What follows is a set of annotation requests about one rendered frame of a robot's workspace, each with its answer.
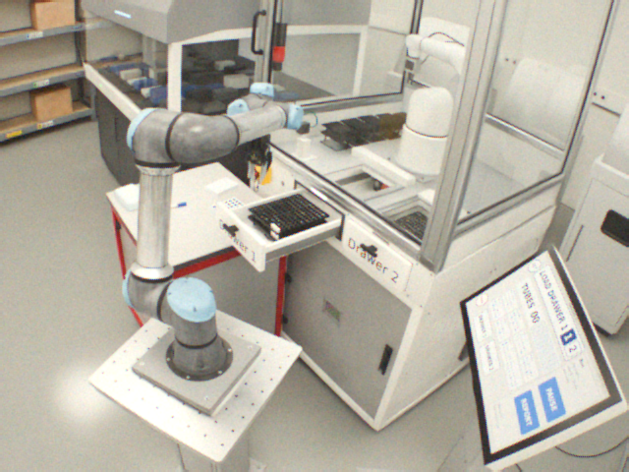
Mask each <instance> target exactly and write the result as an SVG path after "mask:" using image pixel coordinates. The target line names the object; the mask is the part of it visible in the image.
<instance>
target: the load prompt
mask: <svg viewBox="0 0 629 472"><path fill-rule="evenodd" d="M533 276H534V279H535V282H536V284H537V286H538V288H539V291H540V293H541V296H542V299H543V303H544V306H545V308H546V311H547V314H548V316H549V319H550V322H551V324H552V327H553V330H554V333H555V335H556V338H557V341H558V344H559V347H560V350H561V352H562V355H563V358H564V361H565V362H567V361H569V360H570V359H572V358H574V357H576V356H577V355H579V354H581V353H583V352H584V351H586V348H585V346H584V343H583V341H582V338H581V336H580V333H579V331H578V328H577V327H576V325H575V322H574V320H573V317H572V315H571V313H570V310H569V308H568V306H567V303H566V301H565V299H564V296H563V294H562V292H561V290H560V287H559V285H558V283H557V280H556V278H555V276H554V274H553V272H552V269H551V267H550V265H549V264H548V265H546V266H544V267H543V268H541V269H540V270H538V271H537V272H535V273H534V274H533Z"/></svg>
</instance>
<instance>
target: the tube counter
mask: <svg viewBox="0 0 629 472"><path fill-rule="evenodd" d="M526 318H527V321H528V325H529V328H530V331H531V334H532V337H533V340H534V343H535V346H536V349H537V353H538V356H539V359H540V363H541V366H542V370H543V374H546V373H547V372H549V371H551V370H553V369H555V368H556V367H558V366H560V365H561V364H560V361H559V358H558V355H557V352H556V349H555V346H554V343H553V340H552V337H551V334H550V332H549V329H548V326H547V323H546V320H545V317H544V315H543V310H542V307H539V308H538V309H536V310H534V311H533V312H531V313H530V314H529V315H527V316H526Z"/></svg>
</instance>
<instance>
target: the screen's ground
mask: <svg viewBox="0 0 629 472"><path fill-rule="evenodd" d="M539 257H540V259H541V262H542V264H543V266H546V265H548V264H549V265H550V267H551V269H552V272H553V274H554V276H555V278H556V280H557V283H558V285H559V287H560V290H561V292H562V294H563V296H564V299H565V301H566V303H567V306H568V308H569V310H570V313H571V315H572V317H573V320H574V322H575V325H576V327H577V328H578V331H579V333H580V336H581V338H582V341H583V343H584V346H585V348H586V351H584V352H583V353H581V354H579V355H577V356H576V357H574V358H572V359H570V360H569V361H567V362H565V361H564V358H563V355H562V352H561V350H560V347H559V344H558V341H557V338H556V335H555V333H554V330H553V327H552V324H551V322H550V319H549V316H548V314H547V311H546V308H545V306H544V303H543V299H542V296H541V293H540V291H539V288H538V286H537V284H536V282H535V279H534V276H533V274H534V273H533V274H531V275H529V273H528V270H527V268H526V266H525V265H524V266H523V267H521V268H520V269H518V270H517V271H515V272H514V273H512V274H510V275H509V276H507V277H506V278H504V279H503V280H501V281H500V282H498V283H497V284H495V285H494V286H492V287H491V288H490V289H488V290H487V293H488V296H489V300H490V301H492V300H494V299H495V298H497V297H498V296H500V295H501V294H503V293H505V292H506V291H508V290H509V289H511V288H512V287H513V288H514V291H515V294H516V297H517V300H518V303H519V307H520V310H521V313H522V316H523V319H524V323H525V326H526V329H527V332H528V335H529V338H530V341H531V345H532V348H533V351H534V355H535V358H536V362H537V365H538V369H539V372H540V377H538V378H536V379H535V380H533V381H531V382H529V383H526V384H524V385H523V386H521V387H519V388H517V389H515V390H513V391H511V392H508V387H507V382H506V378H505V374H504V369H503V365H502V360H501V356H500V351H499V347H498V343H497V338H496V334H495V330H494V326H493V322H492V317H491V313H490V309H489V305H488V303H489V302H490V301H489V302H488V303H486V304H485V305H483V306H481V307H480V308H478V309H477V308H476V303H475V298H474V299H472V300H471V301H469V302H468V303H466V305H467V310H468V315H469V320H470V325H471V331H472V335H473V340H474V346H475V351H476V357H477V363H478V369H479V375H480V381H481V387H482V393H483V399H484V405H485V412H486V423H487V429H488V436H489V443H490V450H491V453H494V452H496V451H498V450H501V449H503V448H505V447H507V446H510V445H512V444H513V443H517V442H519V441H521V440H523V439H525V438H528V437H530V436H532V435H534V434H536V433H538V432H540V431H543V430H545V429H547V428H549V427H551V426H553V425H555V424H557V423H559V422H561V421H563V420H565V419H567V418H569V417H571V416H573V415H575V414H577V413H579V412H581V411H583V410H585V409H587V408H589V407H591V406H593V405H594V404H596V403H598V402H600V401H602V400H604V399H606V398H608V397H609V394H608V392H607V389H606V387H605V384H604V382H603V379H602V376H601V374H600V370H599V367H598V365H597V363H596V360H595V358H594V355H593V353H592V350H591V348H590V345H589V343H588V341H587V338H586V336H585V333H584V332H583V330H582V327H581V325H580V323H579V320H578V318H577V316H576V313H575V311H574V309H573V306H572V304H571V302H570V300H569V297H568V295H567V293H566V291H565V288H564V286H563V284H562V282H561V280H560V277H559V275H558V273H557V271H556V269H555V267H554V264H553V262H552V260H551V258H550V256H549V254H548V252H547V251H545V252H544V253H542V254H541V255H539ZM539 307H542V310H543V315H544V317H545V320H546V323H547V326H548V329H549V332H550V334H551V337H552V340H553V343H554V346H555V349H556V352H557V355H558V358H559V361H560V364H561V365H560V366H558V367H556V368H555V369H553V370H551V371H549V372H547V373H546V374H543V370H542V366H541V363H540V359H539V356H538V353H537V349H536V346H535V343H534V340H533V337H532V334H531V331H530V328H529V325H528V321H527V318H526V316H527V315H529V314H530V313H531V312H533V311H534V310H536V309H538V308H539ZM486 309H487V310H488V314H489V319H490V323H491V327H492V331H493V335H492V336H490V337H488V338H487V339H485V340H483V341H482V342H480V343H478V342H477V338H476V333H475V328H474V323H473V317H474V316H476V315H478V314H479V313H481V312H483V311H484V310H486ZM492 340H495V344H496V349H497V353H498V358H499V362H500V367H501V368H500V369H499V370H497V371H495V372H493V373H491V374H489V375H487V376H486V377H484V375H483V369H482V364H481V358H480V353H479V348H480V347H481V346H483V345H485V344H487V343H488V342H490V341H492ZM554 376H556V380H557V383H558V386H559V390H560V393H561V396H562V399H563V403H564V406H565V410H566V413H567V414H565V415H563V416H561V417H559V418H557V419H555V420H553V421H551V422H549V423H546V419H545V415H544V412H543V405H542V401H541V397H540V394H539V390H538V384H541V383H543V382H545V381H547V380H548V379H550V378H552V377H554ZM529 389H531V390H532V394H533V398H534V401H535V405H536V409H537V413H538V417H539V421H540V427H539V428H537V429H535V430H533V431H531V432H529V433H527V434H525V435H523V436H521V434H520V429H519V424H518V419H517V414H516V409H515V404H514V400H513V397H515V396H517V395H519V394H521V393H523V392H525V391H527V390H529Z"/></svg>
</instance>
